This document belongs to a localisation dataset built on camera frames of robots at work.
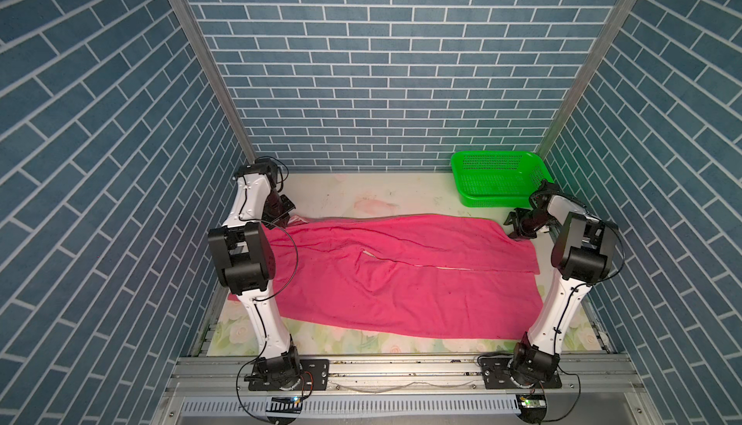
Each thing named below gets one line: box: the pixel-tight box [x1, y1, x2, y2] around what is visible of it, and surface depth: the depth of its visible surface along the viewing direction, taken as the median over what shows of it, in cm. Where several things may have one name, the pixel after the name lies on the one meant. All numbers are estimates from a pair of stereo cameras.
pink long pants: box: [228, 214, 544, 341], surface depth 92 cm
